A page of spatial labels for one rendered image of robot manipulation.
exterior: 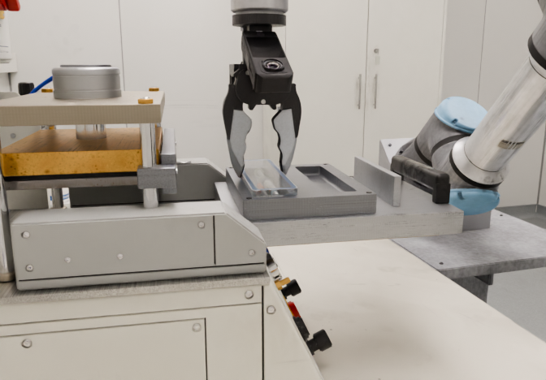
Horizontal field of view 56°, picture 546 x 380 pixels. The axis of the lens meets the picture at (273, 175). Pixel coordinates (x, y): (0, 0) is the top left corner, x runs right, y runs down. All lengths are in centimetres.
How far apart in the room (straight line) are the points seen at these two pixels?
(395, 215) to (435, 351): 24
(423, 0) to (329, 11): 58
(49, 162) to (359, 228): 36
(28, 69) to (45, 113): 260
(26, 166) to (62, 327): 17
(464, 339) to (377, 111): 231
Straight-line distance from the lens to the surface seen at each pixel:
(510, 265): 119
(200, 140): 317
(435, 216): 67
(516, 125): 96
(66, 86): 65
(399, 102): 310
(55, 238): 55
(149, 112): 54
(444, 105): 117
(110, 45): 311
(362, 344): 79
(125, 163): 58
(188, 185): 80
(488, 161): 103
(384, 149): 133
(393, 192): 67
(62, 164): 59
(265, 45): 65
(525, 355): 84
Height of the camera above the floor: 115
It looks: 12 degrees down
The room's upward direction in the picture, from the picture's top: straight up
